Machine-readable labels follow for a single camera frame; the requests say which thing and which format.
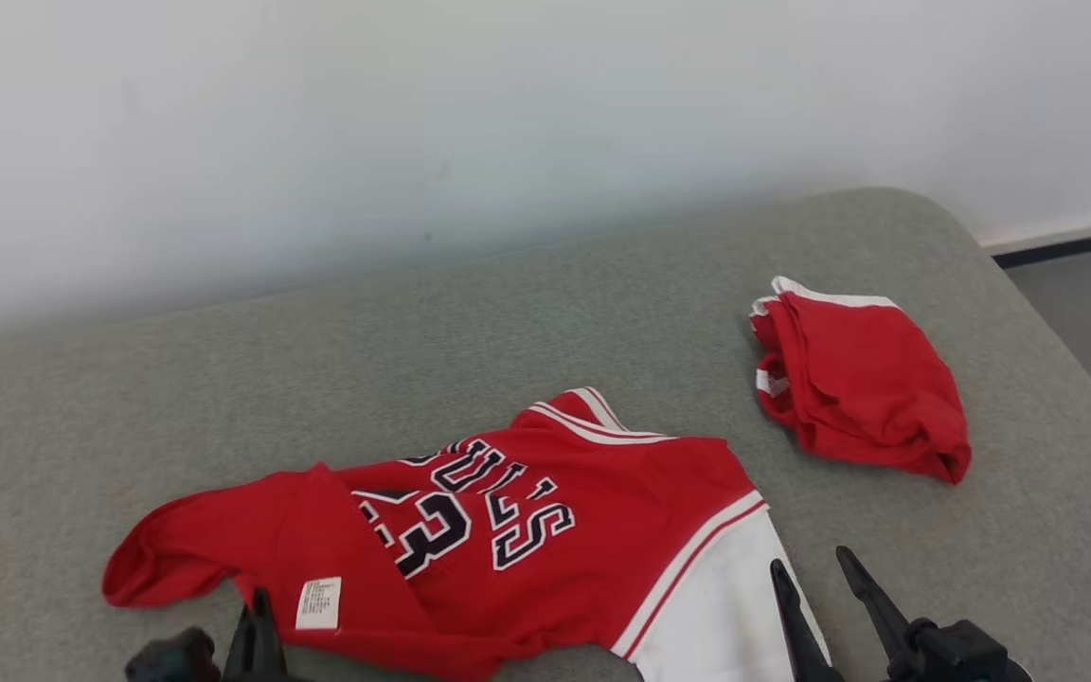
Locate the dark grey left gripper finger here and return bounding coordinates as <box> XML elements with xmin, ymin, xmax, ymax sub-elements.
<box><xmin>222</xmin><ymin>602</ymin><xmax>258</xmax><ymax>682</ymax></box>
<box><xmin>252</xmin><ymin>586</ymin><xmax>285</xmax><ymax>682</ymax></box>

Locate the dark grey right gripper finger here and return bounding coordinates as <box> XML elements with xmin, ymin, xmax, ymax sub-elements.
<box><xmin>769</xmin><ymin>558</ymin><xmax>842</xmax><ymax>682</ymax></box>
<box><xmin>834</xmin><ymin>545</ymin><xmax>918</xmax><ymax>662</ymax></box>

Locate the red shorts white trim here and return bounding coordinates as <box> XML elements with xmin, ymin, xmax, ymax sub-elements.
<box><xmin>748</xmin><ymin>276</ymin><xmax>974</xmax><ymax>487</ymax></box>

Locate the red white basketball jersey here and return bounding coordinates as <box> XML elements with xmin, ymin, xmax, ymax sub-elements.
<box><xmin>101</xmin><ymin>386</ymin><xmax>836</xmax><ymax>682</ymax></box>

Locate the black white skirting board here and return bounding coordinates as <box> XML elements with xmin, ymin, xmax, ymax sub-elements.
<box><xmin>979</xmin><ymin>201</ymin><xmax>1091</xmax><ymax>272</ymax></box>

